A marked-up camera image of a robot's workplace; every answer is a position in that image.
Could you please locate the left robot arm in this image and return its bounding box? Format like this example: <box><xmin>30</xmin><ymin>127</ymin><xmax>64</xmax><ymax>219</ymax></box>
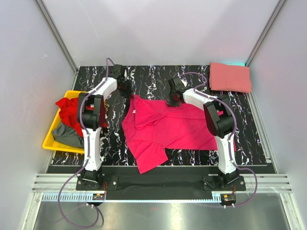
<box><xmin>77</xmin><ymin>64</ymin><xmax>133</xmax><ymax>190</ymax></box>

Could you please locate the grey t shirt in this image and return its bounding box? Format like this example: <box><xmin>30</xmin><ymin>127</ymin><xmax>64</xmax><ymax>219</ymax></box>
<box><xmin>51</xmin><ymin>122</ymin><xmax>84</xmax><ymax>148</ymax></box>

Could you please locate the magenta pink t shirt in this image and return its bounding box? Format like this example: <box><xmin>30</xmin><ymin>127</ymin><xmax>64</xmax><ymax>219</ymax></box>
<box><xmin>122</xmin><ymin>95</ymin><xmax>219</xmax><ymax>174</ymax></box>

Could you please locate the aluminium rail profile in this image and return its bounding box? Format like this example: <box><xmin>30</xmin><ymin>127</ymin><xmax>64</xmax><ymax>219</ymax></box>
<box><xmin>32</xmin><ymin>174</ymin><xmax>292</xmax><ymax>203</ymax></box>

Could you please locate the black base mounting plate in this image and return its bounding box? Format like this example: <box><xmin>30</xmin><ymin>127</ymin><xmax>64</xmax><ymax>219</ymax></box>
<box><xmin>47</xmin><ymin>165</ymin><xmax>275</xmax><ymax>201</ymax></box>

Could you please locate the yellow plastic bin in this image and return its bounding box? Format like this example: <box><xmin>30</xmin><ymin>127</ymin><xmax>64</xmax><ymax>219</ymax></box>
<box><xmin>43</xmin><ymin>91</ymin><xmax>84</xmax><ymax>154</ymax></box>

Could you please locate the folded salmon pink t shirt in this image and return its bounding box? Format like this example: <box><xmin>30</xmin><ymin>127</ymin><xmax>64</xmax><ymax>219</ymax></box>
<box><xmin>209</xmin><ymin>62</ymin><xmax>252</xmax><ymax>93</ymax></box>

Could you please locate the left aluminium frame post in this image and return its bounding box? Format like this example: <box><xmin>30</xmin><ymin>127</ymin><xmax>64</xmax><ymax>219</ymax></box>
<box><xmin>34</xmin><ymin>0</ymin><xmax>79</xmax><ymax>74</ymax></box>

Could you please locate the folded teal t shirt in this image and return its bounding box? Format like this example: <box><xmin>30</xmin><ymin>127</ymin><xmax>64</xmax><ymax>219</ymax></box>
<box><xmin>223</xmin><ymin>61</ymin><xmax>246</xmax><ymax>67</ymax></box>

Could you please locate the aluminium frame post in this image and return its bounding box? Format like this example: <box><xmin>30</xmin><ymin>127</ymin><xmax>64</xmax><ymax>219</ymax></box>
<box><xmin>245</xmin><ymin>0</ymin><xmax>288</xmax><ymax>67</ymax></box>
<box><xmin>34</xmin><ymin>0</ymin><xmax>79</xmax><ymax>74</ymax></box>

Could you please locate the right aluminium frame post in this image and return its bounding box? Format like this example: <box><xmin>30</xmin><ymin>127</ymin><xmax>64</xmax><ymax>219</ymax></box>
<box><xmin>245</xmin><ymin>0</ymin><xmax>288</xmax><ymax>67</ymax></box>

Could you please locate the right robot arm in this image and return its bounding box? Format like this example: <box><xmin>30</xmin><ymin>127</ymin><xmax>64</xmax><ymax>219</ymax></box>
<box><xmin>167</xmin><ymin>77</ymin><xmax>239</xmax><ymax>191</ymax></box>

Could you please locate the red t shirt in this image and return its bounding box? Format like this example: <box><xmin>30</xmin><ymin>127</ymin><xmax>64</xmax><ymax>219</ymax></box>
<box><xmin>56</xmin><ymin>92</ymin><xmax>107</xmax><ymax>137</ymax></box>

